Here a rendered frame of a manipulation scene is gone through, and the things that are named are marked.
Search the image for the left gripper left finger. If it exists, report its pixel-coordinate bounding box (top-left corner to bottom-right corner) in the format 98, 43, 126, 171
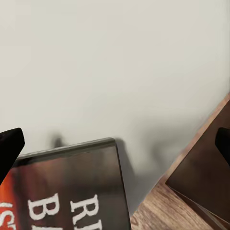
0, 127, 25, 185

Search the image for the hardback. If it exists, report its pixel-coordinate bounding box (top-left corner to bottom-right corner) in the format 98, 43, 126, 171
0, 137, 132, 230

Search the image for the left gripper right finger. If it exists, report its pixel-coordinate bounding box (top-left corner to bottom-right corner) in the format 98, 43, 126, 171
215, 127, 230, 166

